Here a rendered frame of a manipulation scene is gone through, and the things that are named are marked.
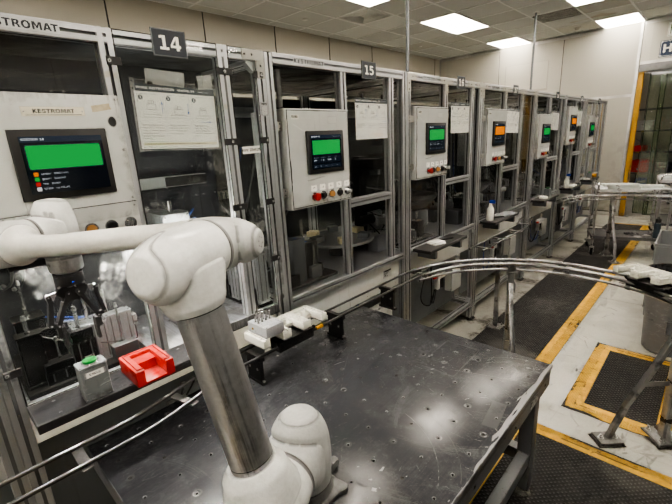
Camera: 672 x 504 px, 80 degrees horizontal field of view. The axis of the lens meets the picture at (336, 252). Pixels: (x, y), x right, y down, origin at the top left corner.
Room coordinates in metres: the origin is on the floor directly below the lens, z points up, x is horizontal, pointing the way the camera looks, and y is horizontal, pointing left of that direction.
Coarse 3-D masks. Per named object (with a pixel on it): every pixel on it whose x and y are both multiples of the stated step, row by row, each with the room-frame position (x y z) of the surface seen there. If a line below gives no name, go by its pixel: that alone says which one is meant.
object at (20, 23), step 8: (0, 16) 1.20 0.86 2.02; (8, 16) 1.22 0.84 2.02; (0, 24) 1.20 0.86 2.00; (8, 24) 1.21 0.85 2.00; (16, 24) 1.23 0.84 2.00; (24, 24) 1.24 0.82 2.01; (32, 24) 1.25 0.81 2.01; (40, 24) 1.27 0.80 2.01; (48, 24) 1.28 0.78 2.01; (56, 24) 1.29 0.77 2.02; (48, 32) 1.28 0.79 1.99; (56, 32) 1.29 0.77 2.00; (264, 104) 1.81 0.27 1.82; (264, 112) 1.81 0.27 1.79
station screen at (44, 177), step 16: (32, 144) 1.18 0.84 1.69; (48, 144) 1.20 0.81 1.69; (64, 144) 1.23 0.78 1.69; (32, 176) 1.16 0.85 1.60; (48, 176) 1.19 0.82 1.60; (64, 176) 1.22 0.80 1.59; (80, 176) 1.25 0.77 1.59; (96, 176) 1.28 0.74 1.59; (32, 192) 1.16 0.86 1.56; (48, 192) 1.18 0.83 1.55
